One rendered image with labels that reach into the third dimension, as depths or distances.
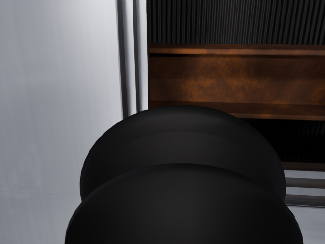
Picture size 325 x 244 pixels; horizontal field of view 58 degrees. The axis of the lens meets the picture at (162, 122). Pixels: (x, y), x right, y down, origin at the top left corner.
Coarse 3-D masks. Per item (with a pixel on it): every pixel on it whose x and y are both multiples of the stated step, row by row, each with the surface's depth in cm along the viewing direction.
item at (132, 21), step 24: (120, 0) 19; (144, 0) 21; (120, 24) 20; (144, 24) 22; (120, 48) 20; (144, 48) 22; (144, 72) 23; (144, 96) 24; (288, 168) 25; (312, 168) 25; (288, 192) 24; (312, 192) 24
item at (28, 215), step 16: (0, 192) 25; (16, 192) 25; (0, 208) 26; (16, 208) 25; (32, 208) 25; (48, 208) 25; (64, 208) 25; (0, 224) 26; (16, 224) 26; (32, 224) 26; (48, 224) 26; (64, 224) 26; (0, 240) 27; (16, 240) 27; (32, 240) 27; (48, 240) 26; (64, 240) 26
